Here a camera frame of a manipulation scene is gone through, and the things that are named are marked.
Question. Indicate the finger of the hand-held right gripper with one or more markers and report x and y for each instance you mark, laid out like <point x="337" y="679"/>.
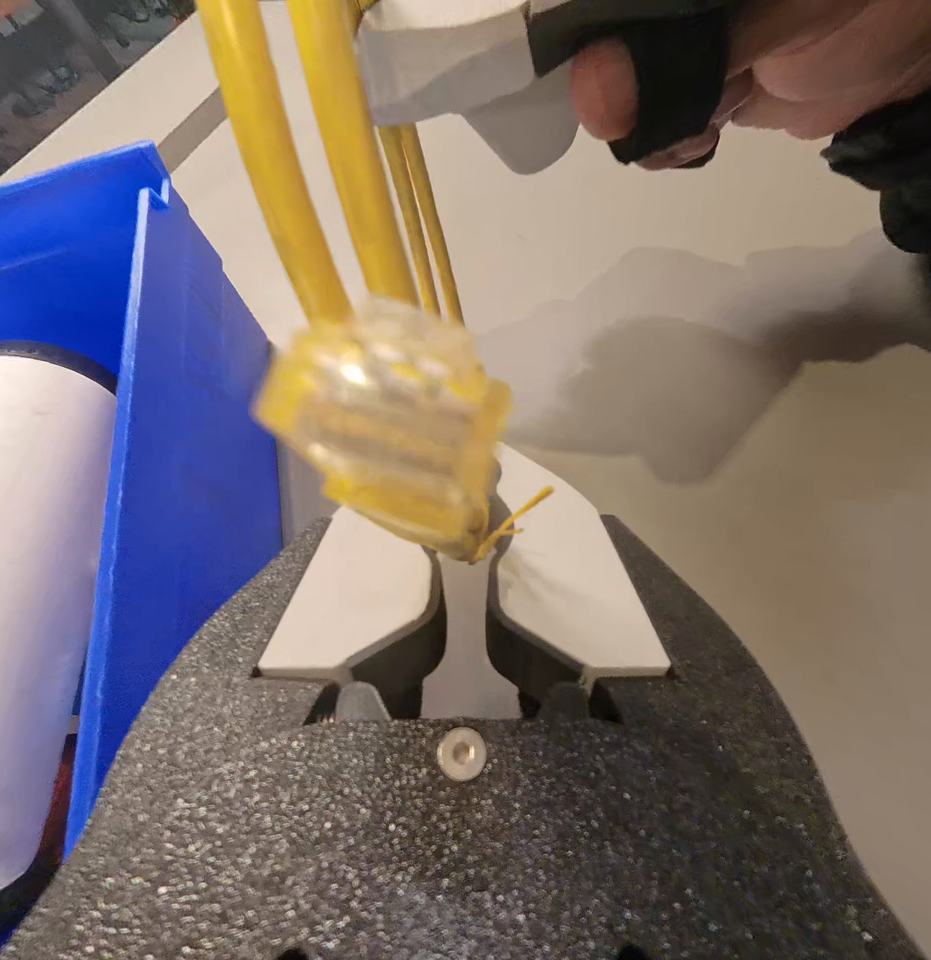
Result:
<point x="443" y="60"/>

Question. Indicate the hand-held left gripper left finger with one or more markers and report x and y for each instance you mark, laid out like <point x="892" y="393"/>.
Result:
<point x="353" y="600"/>

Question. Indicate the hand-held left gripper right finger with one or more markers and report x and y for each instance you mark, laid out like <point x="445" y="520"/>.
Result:
<point x="578" y="600"/>

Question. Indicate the blue plastic bin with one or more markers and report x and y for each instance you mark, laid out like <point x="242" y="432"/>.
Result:
<point x="188" y="450"/>

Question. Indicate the person's right forearm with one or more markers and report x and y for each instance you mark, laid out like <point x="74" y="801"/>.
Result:
<point x="908" y="187"/>

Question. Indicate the person's right hand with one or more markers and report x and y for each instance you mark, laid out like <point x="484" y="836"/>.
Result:
<point x="810" y="60"/>

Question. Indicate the white bottle with black lid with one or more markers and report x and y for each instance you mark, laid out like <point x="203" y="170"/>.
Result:
<point x="38" y="562"/>

